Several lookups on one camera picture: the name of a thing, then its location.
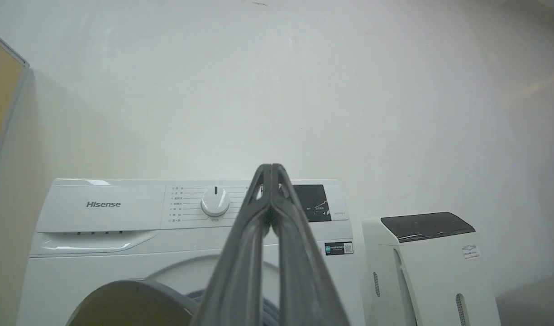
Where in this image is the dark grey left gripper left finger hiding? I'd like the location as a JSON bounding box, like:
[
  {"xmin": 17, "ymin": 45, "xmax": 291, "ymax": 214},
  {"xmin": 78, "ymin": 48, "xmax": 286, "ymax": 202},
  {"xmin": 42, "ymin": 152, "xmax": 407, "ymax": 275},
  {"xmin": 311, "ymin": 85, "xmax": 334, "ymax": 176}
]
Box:
[{"xmin": 191, "ymin": 163, "xmax": 273, "ymax": 326}]

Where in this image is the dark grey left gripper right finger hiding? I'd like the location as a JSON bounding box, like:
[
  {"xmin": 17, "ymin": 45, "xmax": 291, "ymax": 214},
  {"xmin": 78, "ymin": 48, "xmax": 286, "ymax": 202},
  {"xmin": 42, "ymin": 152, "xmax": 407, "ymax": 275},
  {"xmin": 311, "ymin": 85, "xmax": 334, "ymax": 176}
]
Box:
[{"xmin": 270, "ymin": 163, "xmax": 351, "ymax": 326}]

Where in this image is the white washing machine dial knob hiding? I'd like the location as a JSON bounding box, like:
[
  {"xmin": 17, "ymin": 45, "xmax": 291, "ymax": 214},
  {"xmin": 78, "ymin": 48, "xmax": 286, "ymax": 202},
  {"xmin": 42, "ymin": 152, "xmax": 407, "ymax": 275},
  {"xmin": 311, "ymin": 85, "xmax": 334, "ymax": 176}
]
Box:
[{"xmin": 200, "ymin": 186, "xmax": 231, "ymax": 218}]

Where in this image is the round grey washing machine door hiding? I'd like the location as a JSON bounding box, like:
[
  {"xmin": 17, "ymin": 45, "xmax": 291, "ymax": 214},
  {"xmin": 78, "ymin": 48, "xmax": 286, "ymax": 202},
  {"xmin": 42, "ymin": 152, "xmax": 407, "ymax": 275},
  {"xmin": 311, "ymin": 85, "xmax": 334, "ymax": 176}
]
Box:
[{"xmin": 65, "ymin": 279, "xmax": 201, "ymax": 326}]

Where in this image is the white Hisense washing machine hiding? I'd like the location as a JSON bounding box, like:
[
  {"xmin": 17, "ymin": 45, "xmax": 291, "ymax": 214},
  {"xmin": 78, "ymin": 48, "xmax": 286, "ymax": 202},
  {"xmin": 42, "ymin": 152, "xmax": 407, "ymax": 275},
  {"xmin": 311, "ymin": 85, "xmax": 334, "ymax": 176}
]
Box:
[{"xmin": 16, "ymin": 178, "xmax": 366, "ymax": 326}]

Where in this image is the black QR code sticker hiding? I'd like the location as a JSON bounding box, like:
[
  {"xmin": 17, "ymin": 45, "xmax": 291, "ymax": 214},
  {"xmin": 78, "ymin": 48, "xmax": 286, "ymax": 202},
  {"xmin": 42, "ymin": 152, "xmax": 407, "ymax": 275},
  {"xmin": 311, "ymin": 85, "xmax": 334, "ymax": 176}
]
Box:
[{"xmin": 325, "ymin": 242, "xmax": 354, "ymax": 256}]

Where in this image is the white air purifier black top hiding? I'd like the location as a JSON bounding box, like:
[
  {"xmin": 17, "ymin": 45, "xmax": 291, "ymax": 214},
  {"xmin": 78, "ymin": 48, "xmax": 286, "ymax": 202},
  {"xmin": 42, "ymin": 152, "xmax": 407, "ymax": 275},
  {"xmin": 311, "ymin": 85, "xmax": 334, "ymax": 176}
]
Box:
[{"xmin": 361, "ymin": 211, "xmax": 501, "ymax": 326}]

